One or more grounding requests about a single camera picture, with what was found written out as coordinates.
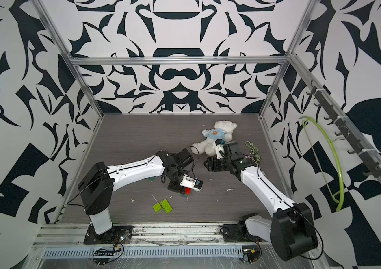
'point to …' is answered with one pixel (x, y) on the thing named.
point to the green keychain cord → (255, 149)
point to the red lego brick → (187, 191)
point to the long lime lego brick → (166, 205)
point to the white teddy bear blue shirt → (223, 130)
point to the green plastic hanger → (336, 198)
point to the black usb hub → (103, 253)
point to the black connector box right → (252, 254)
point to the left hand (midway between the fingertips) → (185, 182)
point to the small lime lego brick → (156, 207)
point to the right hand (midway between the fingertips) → (209, 160)
